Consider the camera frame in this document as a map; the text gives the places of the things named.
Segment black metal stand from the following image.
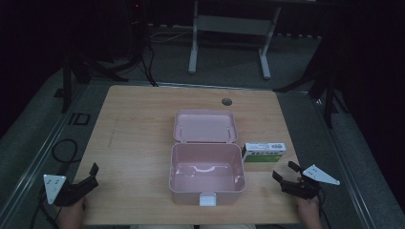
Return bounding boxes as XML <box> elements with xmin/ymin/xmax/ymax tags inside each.
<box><xmin>60</xmin><ymin>51</ymin><xmax>130</xmax><ymax>115</ymax></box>
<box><xmin>275</xmin><ymin>12</ymin><xmax>343</xmax><ymax>130</ymax></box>

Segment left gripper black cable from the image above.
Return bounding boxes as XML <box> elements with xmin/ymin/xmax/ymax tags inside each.
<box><xmin>29</xmin><ymin>185</ymin><xmax>61</xmax><ymax>229</ymax></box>

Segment white and green carton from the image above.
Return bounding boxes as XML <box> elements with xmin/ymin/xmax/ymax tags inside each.
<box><xmin>241</xmin><ymin>141</ymin><xmax>288</xmax><ymax>164</ymax></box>

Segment person's right hand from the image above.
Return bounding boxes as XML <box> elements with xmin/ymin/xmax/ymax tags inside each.
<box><xmin>297</xmin><ymin>195</ymin><xmax>324</xmax><ymax>229</ymax></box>

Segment black background cables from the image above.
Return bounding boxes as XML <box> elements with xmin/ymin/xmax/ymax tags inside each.
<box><xmin>138</xmin><ymin>18</ymin><xmax>192</xmax><ymax>88</ymax></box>

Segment pink plastic box with lid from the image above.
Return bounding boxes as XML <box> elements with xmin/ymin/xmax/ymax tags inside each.
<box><xmin>168</xmin><ymin>109</ymin><xmax>247</xmax><ymax>207</ymax></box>

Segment person's left hand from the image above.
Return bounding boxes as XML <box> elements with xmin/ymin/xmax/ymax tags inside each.
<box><xmin>56</xmin><ymin>197</ymin><xmax>87</xmax><ymax>229</ymax></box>

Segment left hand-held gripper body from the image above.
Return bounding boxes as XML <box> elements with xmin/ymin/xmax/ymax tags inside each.
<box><xmin>43</xmin><ymin>174</ymin><xmax>86</xmax><ymax>207</ymax></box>

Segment white metal desk frame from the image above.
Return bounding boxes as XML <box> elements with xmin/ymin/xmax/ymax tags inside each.
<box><xmin>187</xmin><ymin>0</ymin><xmax>282</xmax><ymax>80</ymax></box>

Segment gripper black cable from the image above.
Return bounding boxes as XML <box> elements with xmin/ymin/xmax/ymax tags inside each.
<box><xmin>317</xmin><ymin>187</ymin><xmax>333</xmax><ymax>229</ymax></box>
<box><xmin>29</xmin><ymin>185</ymin><xmax>61</xmax><ymax>229</ymax></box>

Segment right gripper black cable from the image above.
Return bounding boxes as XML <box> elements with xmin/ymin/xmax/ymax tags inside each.
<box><xmin>317</xmin><ymin>187</ymin><xmax>333</xmax><ymax>229</ymax></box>

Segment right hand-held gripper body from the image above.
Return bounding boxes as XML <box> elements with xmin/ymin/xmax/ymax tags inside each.
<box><xmin>281</xmin><ymin>164</ymin><xmax>341</xmax><ymax>201</ymax></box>

